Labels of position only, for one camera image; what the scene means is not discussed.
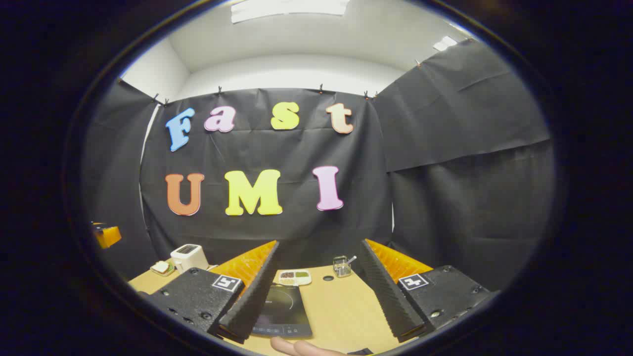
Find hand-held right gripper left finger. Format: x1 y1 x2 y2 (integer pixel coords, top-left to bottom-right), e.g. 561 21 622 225
146 241 280 344

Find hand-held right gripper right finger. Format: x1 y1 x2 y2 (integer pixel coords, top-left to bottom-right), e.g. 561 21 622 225
359 239 500 343

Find black induction cooktop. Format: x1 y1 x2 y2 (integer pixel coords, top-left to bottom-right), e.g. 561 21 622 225
251 284 313 339

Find black backdrop cloth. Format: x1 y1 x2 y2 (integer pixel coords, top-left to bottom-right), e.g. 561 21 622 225
82 39 557 292

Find white toaster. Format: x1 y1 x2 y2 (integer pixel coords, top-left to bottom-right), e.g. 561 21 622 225
170 244 209 273

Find white divided bean tray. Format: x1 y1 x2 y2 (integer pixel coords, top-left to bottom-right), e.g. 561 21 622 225
278 269 313 287

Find large ceiling light panel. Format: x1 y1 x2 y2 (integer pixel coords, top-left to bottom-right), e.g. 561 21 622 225
231 0 350 24

